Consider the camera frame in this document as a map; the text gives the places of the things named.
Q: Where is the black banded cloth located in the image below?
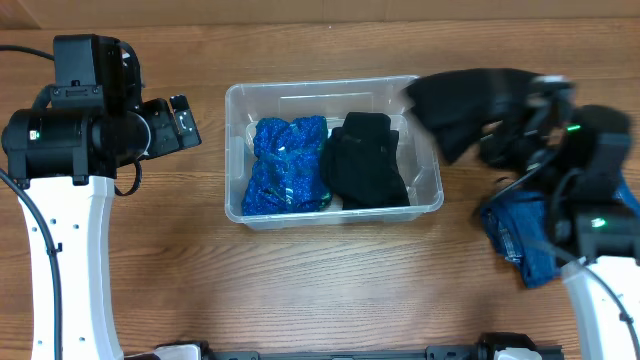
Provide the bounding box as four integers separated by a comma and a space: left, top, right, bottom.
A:
404, 68, 538, 164

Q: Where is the blue green sequin cloth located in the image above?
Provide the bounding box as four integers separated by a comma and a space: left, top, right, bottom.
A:
241, 115, 332, 216

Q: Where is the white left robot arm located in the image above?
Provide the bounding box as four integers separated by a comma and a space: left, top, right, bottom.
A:
1, 95, 201, 359

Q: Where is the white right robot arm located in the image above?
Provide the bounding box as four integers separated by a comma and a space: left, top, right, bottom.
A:
481, 76, 639, 359

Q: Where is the clear plastic container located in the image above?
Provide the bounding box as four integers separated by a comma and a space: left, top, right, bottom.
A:
225, 75, 444, 230

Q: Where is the blue denim cloth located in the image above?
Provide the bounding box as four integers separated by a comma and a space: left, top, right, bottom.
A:
478, 174, 640, 290

